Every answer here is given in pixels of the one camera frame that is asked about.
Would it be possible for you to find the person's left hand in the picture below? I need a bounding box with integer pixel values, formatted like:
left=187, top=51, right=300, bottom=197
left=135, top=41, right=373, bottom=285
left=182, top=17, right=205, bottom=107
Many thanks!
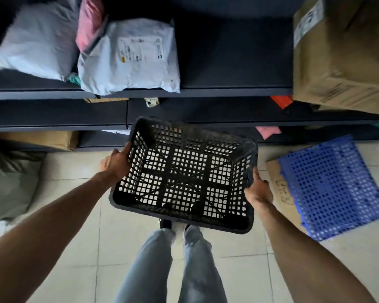
left=100, top=142, right=133, bottom=187

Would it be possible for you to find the person's right hand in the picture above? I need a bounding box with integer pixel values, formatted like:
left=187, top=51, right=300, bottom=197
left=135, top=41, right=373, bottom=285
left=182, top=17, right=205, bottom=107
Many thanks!
left=244, top=167, right=274, bottom=208

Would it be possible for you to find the black plastic lattice basket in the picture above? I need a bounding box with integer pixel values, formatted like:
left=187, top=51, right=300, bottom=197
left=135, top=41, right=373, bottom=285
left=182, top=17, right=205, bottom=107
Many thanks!
left=109, top=117, right=259, bottom=235

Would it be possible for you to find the person's left forearm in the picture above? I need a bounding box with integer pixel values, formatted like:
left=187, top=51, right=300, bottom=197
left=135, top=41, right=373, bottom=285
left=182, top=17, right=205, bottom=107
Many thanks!
left=0, top=171, right=118, bottom=303

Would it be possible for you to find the person's right forearm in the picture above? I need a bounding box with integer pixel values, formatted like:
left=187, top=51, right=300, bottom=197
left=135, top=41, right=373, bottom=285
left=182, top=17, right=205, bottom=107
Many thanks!
left=256, top=199, right=377, bottom=303

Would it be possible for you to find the flat brown cardboard sheet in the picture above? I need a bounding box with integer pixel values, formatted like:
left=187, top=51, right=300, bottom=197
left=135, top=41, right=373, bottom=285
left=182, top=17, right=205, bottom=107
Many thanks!
left=265, top=158, right=310, bottom=231

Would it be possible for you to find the pink packet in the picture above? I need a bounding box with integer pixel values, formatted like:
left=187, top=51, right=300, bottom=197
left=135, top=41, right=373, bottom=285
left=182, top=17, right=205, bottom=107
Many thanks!
left=255, top=125, right=282, bottom=140

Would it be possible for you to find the blue perforated plastic crate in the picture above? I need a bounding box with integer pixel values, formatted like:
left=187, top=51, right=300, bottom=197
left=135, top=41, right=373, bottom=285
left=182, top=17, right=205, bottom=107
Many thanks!
left=277, top=135, right=379, bottom=242

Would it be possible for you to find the orange packet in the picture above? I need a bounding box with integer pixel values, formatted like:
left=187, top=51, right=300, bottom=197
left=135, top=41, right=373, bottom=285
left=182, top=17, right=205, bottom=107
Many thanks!
left=270, top=95, right=294, bottom=110

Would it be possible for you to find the small brown cardboard box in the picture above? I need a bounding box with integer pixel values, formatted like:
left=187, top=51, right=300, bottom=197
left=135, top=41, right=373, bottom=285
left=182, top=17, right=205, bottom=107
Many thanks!
left=0, top=130, right=79, bottom=152

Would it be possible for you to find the teal packet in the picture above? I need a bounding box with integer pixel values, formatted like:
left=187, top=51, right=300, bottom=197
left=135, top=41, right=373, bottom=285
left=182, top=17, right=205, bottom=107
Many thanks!
left=66, top=72, right=83, bottom=87

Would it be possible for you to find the white labelled poly mailer parcel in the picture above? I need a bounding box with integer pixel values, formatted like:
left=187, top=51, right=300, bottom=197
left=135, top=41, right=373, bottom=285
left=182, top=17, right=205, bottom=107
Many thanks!
left=77, top=18, right=181, bottom=96

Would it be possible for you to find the person's right leg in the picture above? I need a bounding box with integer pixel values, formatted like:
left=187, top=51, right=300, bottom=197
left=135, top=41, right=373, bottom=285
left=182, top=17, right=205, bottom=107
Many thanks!
left=178, top=225, right=228, bottom=303

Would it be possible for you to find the person's leg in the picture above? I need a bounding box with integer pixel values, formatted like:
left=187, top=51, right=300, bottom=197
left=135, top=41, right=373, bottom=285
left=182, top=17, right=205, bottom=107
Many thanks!
left=178, top=225, right=228, bottom=303
left=114, top=228, right=174, bottom=303

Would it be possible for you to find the dark metal shelving unit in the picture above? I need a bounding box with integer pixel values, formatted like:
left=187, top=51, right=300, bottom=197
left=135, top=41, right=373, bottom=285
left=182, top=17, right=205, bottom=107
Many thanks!
left=0, top=0, right=379, bottom=152

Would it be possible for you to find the person's left leg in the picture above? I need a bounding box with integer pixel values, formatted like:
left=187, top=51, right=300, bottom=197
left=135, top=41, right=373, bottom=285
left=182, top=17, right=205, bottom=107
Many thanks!
left=114, top=228, right=174, bottom=303

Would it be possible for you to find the grey-green poly bag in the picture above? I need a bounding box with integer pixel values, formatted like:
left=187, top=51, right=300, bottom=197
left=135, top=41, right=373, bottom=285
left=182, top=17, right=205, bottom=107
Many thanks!
left=0, top=139, right=46, bottom=222

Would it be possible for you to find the pink poly mailer parcel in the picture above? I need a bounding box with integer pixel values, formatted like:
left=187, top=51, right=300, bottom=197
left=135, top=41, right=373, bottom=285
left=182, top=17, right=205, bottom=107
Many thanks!
left=75, top=0, right=108, bottom=54

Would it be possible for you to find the plain white poly mailer parcel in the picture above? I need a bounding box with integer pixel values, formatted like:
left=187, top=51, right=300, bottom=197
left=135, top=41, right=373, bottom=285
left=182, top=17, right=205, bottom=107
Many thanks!
left=0, top=0, right=80, bottom=82

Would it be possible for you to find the large brown cardboard box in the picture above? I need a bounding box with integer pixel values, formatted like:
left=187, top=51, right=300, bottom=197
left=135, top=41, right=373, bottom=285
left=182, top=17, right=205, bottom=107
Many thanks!
left=292, top=0, right=379, bottom=116

